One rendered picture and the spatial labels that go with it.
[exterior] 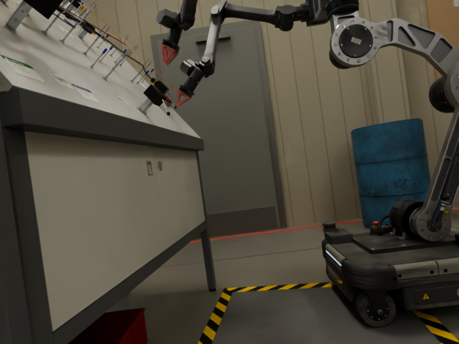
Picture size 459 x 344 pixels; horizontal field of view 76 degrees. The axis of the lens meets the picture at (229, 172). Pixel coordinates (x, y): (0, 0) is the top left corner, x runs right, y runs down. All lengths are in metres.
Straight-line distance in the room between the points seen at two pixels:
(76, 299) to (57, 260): 0.10
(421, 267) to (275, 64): 2.46
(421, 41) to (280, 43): 1.98
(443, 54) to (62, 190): 1.48
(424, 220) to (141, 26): 3.09
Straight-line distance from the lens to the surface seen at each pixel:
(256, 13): 1.79
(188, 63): 1.54
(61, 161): 0.75
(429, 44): 1.56
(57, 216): 0.72
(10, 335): 0.60
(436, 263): 1.33
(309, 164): 3.13
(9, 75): 0.69
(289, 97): 3.18
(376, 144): 2.66
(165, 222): 1.18
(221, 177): 3.01
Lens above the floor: 0.67
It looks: level
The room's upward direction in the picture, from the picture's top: 8 degrees counter-clockwise
